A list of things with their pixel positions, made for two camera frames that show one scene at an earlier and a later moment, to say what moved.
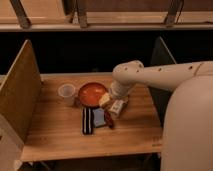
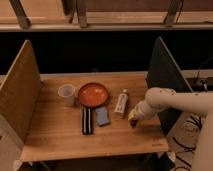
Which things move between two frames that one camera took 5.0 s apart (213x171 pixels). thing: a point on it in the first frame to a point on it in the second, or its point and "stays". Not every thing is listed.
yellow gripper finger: [105, 100] to [132, 114]
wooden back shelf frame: [105, 15] stays
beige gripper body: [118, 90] to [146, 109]
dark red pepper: [108, 119] to [133, 122]
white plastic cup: [67, 92] stays
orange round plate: [89, 94] stays
